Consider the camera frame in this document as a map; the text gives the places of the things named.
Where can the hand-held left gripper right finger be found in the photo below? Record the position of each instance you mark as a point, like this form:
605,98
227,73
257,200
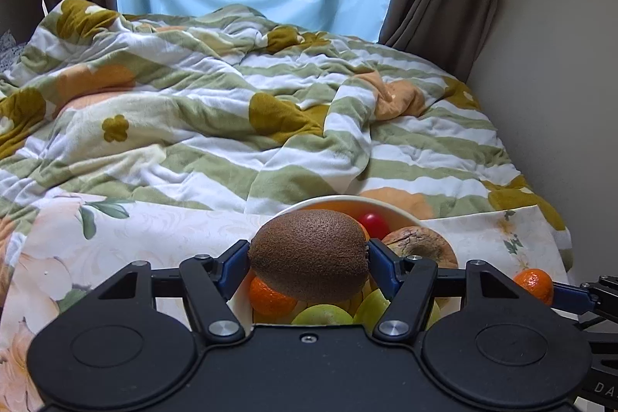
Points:
384,262

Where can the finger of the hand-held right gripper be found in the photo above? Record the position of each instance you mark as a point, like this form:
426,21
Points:
574,297

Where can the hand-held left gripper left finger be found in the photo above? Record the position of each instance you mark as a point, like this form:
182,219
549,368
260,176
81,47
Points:
232,267

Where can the red cherry tomato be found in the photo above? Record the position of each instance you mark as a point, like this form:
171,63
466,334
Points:
375,226

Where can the small orange mandarin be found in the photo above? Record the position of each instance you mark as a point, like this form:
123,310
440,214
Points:
533,287

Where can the large green apple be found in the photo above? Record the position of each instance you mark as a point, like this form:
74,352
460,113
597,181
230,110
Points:
369,308

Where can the cream oval bowl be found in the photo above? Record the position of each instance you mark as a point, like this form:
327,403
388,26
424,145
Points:
405,215

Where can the brown kiwi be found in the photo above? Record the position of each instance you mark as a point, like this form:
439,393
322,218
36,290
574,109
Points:
309,255

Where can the yellow brown apple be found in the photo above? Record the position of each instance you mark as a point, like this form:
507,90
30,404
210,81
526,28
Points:
429,244

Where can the floral tablecloth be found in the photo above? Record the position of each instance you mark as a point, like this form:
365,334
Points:
169,233

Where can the green striped floral blanket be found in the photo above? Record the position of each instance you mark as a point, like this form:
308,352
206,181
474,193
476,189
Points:
193,127

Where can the grey lace pillow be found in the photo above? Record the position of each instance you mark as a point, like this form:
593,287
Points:
8,50

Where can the grey headboard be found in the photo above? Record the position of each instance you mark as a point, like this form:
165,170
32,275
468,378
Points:
19,1

